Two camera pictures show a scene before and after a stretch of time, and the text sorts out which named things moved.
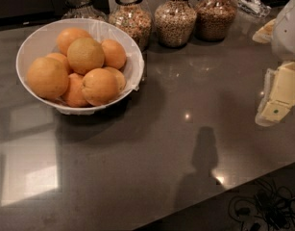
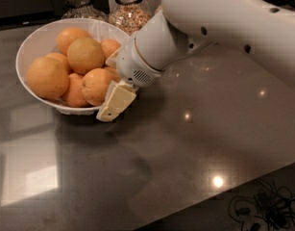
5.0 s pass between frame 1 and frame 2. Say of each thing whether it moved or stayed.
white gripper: moved
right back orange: stayed
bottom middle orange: stayed
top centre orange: stayed
